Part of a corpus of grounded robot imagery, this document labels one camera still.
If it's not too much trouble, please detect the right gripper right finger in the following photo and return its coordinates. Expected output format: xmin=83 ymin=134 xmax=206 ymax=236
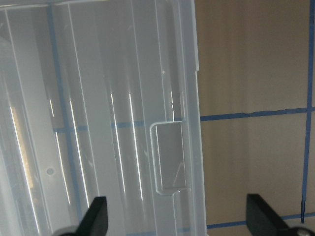
xmin=246 ymin=194 xmax=293 ymax=236

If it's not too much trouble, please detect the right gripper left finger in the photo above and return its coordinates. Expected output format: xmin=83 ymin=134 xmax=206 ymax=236
xmin=74 ymin=196 xmax=108 ymax=236

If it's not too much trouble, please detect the clear plastic box lid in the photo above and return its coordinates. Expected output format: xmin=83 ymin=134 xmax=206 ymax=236
xmin=0 ymin=0 xmax=207 ymax=236

